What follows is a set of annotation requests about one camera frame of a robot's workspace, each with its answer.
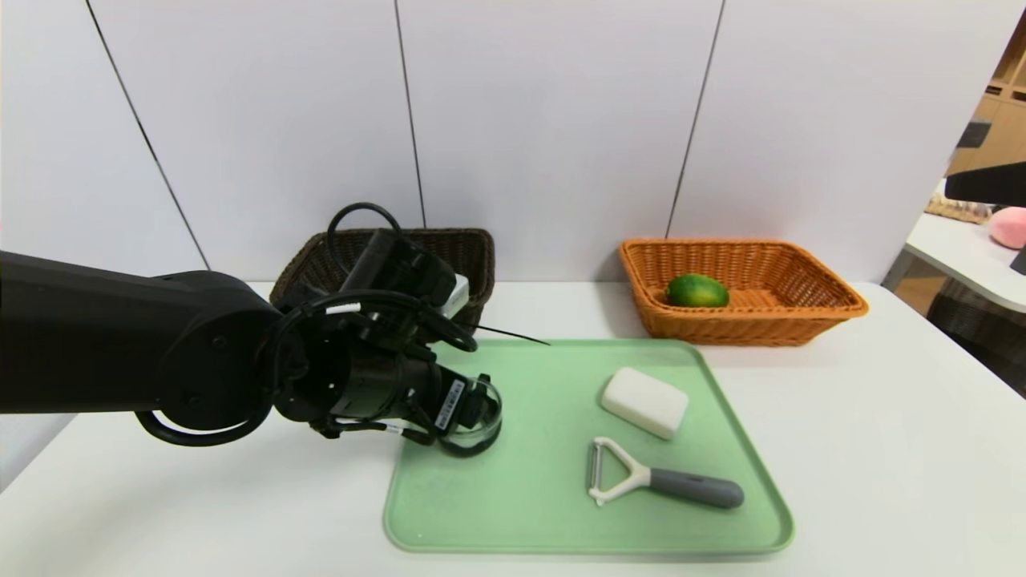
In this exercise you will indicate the green lime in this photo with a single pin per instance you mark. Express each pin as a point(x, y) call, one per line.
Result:
point(696, 292)

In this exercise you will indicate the brown wooden rack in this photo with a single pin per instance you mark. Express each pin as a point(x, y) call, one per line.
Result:
point(954, 213)

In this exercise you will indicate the orange wicker basket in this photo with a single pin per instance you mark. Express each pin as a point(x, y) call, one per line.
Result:
point(745, 324)

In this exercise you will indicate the dark brown wicker basket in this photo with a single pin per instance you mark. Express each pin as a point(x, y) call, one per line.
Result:
point(473, 256)

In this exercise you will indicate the white soap bar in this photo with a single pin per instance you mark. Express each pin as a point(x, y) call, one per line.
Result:
point(645, 401)

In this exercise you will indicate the pink round plush toy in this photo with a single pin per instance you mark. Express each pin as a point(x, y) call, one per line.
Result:
point(1008, 228)

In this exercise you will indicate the dark wicker bin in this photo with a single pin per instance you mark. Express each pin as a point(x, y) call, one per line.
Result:
point(986, 336)

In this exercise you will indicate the thin black zip tie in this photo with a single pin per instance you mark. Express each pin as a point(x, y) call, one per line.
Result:
point(513, 335)

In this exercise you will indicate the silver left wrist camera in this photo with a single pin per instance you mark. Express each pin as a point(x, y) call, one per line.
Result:
point(401, 268)

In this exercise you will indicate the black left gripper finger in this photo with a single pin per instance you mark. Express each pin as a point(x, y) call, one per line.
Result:
point(478, 409)

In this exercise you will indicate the light wooden shelf unit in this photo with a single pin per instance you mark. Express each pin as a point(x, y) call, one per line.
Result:
point(1002, 120)

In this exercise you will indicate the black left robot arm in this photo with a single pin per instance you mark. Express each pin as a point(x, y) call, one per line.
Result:
point(120, 344)

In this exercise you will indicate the small black object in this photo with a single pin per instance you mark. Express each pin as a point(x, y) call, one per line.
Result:
point(1019, 261)

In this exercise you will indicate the black and silver right robot arm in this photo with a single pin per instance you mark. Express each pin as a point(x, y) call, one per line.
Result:
point(990, 184)

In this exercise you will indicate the dark wall-mounted box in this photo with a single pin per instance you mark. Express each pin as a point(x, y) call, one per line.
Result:
point(971, 136)

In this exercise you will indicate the light green plastic tray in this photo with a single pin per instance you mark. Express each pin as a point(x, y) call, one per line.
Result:
point(529, 513)

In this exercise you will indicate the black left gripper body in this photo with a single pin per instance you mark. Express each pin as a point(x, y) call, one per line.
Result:
point(451, 403)

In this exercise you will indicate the white side table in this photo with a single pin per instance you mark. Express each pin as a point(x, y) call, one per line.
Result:
point(954, 248)

